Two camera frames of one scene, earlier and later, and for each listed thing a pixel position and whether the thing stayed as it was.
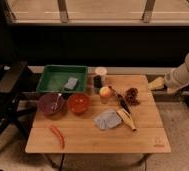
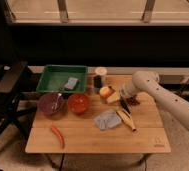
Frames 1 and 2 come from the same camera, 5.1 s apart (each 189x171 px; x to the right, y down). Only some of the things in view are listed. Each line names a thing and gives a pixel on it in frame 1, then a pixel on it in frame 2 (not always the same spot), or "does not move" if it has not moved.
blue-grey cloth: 107,119 does not move
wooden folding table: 122,119 does not move
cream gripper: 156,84 to 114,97
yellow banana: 126,118 does not move
